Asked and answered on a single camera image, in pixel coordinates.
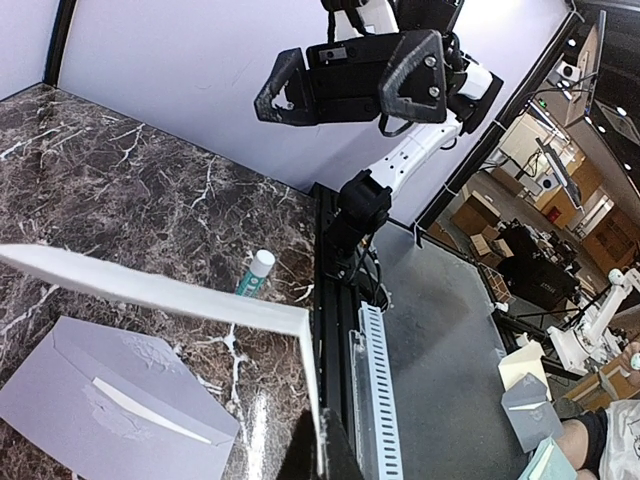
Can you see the spare grey envelope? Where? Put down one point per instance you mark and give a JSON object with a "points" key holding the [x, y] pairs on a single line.
{"points": [[530, 413]]}

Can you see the left black frame post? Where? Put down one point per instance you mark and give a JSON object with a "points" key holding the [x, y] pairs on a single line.
{"points": [[58, 41]]}

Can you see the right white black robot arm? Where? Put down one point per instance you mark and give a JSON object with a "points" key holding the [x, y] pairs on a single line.
{"points": [[364, 202]]}

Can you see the cardboard boxes pile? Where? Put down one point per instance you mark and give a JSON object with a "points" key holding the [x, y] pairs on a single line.
{"points": [[472, 230]]}

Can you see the white slotted cable duct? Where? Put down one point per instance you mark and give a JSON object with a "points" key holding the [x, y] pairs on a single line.
{"points": [[377, 442]]}

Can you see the black front rail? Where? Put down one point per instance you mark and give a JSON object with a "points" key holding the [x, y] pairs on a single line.
{"points": [[337, 301]]}

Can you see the green glue stick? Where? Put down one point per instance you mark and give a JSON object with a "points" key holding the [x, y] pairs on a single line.
{"points": [[258, 270]]}

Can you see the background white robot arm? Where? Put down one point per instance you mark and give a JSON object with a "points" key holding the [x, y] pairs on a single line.
{"points": [[587, 340]]}

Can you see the person in white shirt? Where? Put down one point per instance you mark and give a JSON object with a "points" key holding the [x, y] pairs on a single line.
{"points": [[603, 444]]}

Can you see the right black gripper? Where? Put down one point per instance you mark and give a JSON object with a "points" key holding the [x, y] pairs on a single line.
{"points": [[356, 80]]}

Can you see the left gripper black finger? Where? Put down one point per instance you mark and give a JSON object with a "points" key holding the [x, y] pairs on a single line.
{"points": [[340, 450]]}

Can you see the beige letter paper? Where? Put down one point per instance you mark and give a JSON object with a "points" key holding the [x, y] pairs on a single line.
{"points": [[129, 404]]}

